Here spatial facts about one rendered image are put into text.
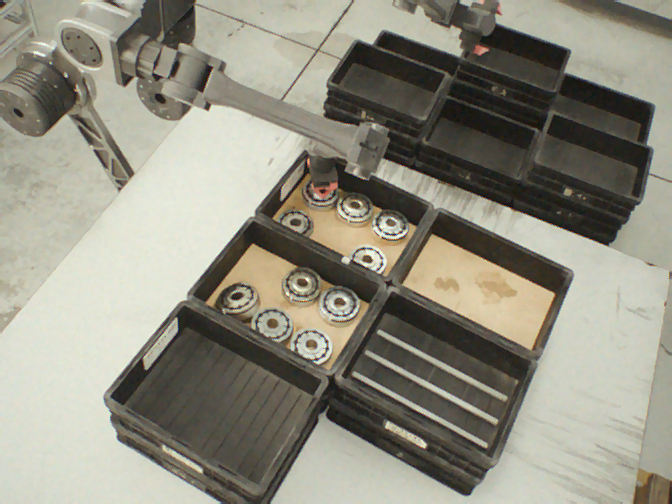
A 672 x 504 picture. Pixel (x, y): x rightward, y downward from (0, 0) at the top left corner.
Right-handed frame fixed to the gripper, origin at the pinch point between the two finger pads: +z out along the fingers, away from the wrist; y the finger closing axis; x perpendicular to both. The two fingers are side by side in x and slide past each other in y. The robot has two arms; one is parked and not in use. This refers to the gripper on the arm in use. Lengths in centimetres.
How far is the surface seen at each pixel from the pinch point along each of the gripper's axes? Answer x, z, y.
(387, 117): -39, 35, 59
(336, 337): 3.9, 3.2, -45.2
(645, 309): -90, 18, -41
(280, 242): 14.2, -2.9, -19.2
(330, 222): -1.5, 4.0, -9.5
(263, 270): 19.1, 3.3, -23.2
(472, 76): -80, 37, 79
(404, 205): -21.8, -1.4, -10.0
